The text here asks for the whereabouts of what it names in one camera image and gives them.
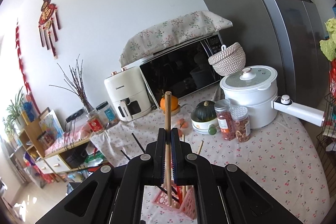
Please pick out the white electric pot with handle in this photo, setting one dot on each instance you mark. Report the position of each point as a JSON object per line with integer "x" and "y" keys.
{"x": 255, "y": 88}

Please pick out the green leafy vegetables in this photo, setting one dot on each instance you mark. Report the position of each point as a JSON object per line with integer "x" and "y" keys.
{"x": 328, "y": 46}

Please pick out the jar of dried slices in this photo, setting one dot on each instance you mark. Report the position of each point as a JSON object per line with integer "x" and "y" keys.
{"x": 241, "y": 122}

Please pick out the red plastic spoon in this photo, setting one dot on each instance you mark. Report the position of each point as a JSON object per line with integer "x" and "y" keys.
{"x": 179, "y": 194}

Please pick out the black microwave oven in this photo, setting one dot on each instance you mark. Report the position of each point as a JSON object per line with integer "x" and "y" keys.
{"x": 183, "y": 69}

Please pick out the black wire storage rack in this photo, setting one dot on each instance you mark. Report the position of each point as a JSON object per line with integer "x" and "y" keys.
{"x": 326, "y": 139}

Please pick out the vase with dry twigs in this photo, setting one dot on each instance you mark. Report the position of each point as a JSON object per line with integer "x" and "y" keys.
{"x": 75, "y": 85}

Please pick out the red chinese knot decoration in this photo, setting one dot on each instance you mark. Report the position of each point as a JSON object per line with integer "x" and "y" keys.
{"x": 48, "y": 25}

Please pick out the floral microwave cover cloth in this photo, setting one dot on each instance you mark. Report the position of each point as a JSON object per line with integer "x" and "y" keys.
{"x": 171, "y": 33}

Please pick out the jar of red goji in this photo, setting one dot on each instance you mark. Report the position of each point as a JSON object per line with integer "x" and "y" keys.
{"x": 223, "y": 112}

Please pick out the glass jar blue label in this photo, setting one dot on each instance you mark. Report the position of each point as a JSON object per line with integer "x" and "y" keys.
{"x": 107, "y": 115}

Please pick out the woven white basket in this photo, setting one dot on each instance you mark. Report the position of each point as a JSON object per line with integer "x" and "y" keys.
{"x": 229, "y": 60}

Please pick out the white bowl with pumpkin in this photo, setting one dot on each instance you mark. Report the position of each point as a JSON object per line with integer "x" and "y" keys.
{"x": 204, "y": 118}

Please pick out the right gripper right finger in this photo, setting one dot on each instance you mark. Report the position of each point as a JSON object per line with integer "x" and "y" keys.
{"x": 224, "y": 194}

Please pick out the grey refrigerator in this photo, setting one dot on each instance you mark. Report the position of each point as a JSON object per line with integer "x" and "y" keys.
{"x": 283, "y": 34}

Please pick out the cherry print tablecloth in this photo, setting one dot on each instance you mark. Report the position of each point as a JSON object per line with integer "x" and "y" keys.
{"x": 280, "y": 157}

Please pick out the pink perforated utensil basket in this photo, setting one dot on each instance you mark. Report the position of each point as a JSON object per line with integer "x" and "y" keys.
{"x": 186, "y": 209}

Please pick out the lone bamboo chopstick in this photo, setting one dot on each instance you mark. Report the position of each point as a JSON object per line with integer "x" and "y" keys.
{"x": 168, "y": 146}

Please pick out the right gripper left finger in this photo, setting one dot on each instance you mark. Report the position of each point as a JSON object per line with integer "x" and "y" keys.
{"x": 113, "y": 195}

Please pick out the small tangerines in bag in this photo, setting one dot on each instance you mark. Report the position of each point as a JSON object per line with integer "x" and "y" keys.
{"x": 182, "y": 124}

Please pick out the white air fryer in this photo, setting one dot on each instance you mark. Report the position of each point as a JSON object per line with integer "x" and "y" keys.
{"x": 128, "y": 94}

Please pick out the bamboo chopstick on table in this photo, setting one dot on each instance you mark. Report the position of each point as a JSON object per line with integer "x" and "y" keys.
{"x": 200, "y": 147}

